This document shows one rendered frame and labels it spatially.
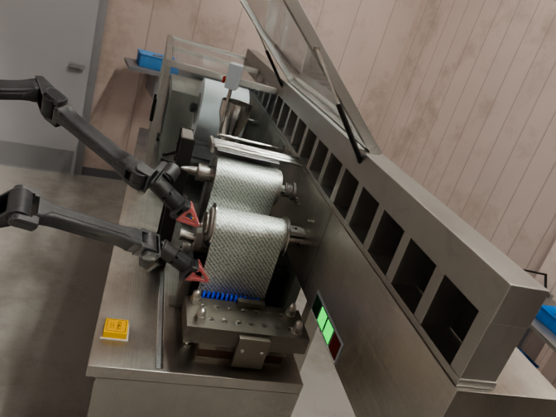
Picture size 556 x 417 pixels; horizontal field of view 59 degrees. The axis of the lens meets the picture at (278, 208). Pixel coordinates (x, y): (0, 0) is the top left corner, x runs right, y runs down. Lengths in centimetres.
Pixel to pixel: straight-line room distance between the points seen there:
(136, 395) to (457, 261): 104
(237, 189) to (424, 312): 95
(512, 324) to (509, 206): 349
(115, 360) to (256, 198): 73
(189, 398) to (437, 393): 86
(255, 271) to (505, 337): 94
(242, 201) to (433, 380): 105
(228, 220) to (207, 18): 351
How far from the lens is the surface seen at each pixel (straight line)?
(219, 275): 167
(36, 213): 141
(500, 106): 465
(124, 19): 481
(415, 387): 106
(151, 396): 162
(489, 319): 91
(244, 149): 184
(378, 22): 564
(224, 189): 178
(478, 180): 464
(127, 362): 157
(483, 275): 93
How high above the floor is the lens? 193
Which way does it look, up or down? 21 degrees down
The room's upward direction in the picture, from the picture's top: 18 degrees clockwise
